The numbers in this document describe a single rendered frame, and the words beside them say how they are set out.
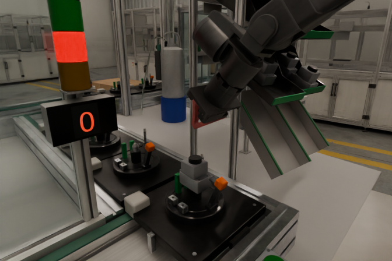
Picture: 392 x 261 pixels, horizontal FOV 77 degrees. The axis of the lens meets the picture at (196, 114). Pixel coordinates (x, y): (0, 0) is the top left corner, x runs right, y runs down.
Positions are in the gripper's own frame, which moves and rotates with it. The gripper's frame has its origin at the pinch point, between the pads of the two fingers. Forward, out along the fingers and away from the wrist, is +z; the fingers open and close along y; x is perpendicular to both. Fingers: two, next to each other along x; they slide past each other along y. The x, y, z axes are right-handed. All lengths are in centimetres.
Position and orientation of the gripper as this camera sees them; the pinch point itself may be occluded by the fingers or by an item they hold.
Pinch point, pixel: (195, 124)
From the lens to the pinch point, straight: 53.4
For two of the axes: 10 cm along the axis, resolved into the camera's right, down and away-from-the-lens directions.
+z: -4.5, 6.0, 6.6
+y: -7.2, 2.0, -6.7
